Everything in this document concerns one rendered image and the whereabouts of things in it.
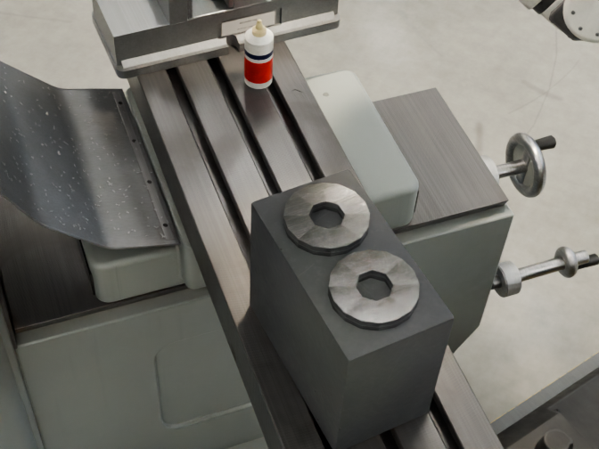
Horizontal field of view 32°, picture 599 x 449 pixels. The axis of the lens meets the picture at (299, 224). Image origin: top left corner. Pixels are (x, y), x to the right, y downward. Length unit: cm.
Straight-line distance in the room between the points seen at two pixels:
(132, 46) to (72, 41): 150
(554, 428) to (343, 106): 58
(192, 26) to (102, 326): 45
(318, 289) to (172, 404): 78
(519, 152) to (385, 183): 41
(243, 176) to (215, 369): 44
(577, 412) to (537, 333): 81
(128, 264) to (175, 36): 33
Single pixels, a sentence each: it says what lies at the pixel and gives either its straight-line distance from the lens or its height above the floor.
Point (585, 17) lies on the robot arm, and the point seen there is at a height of 117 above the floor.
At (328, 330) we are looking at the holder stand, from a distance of 101.
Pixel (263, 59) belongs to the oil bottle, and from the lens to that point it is 146.
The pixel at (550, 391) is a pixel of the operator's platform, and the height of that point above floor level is 40.
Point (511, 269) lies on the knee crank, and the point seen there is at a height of 51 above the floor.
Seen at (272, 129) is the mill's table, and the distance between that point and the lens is 144.
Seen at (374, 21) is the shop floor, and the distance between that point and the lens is 307.
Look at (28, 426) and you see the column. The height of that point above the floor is 51.
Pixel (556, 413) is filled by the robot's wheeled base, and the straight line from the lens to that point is 157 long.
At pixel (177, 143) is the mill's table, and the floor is 90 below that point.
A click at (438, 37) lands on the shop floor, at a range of 305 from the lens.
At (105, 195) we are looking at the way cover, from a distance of 144.
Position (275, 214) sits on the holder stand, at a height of 109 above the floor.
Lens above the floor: 192
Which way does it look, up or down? 50 degrees down
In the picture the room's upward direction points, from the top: 4 degrees clockwise
